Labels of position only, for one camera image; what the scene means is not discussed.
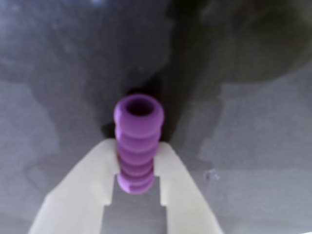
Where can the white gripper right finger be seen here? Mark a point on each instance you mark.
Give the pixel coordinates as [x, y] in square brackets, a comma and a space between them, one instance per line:
[180, 195]

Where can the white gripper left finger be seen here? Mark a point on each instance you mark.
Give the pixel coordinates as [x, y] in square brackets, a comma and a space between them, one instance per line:
[80, 192]

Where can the purple ribbed pen grip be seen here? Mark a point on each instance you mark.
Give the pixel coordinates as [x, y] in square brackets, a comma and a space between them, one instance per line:
[137, 148]

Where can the black glossy table mat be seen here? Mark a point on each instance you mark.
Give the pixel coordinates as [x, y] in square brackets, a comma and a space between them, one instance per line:
[243, 146]

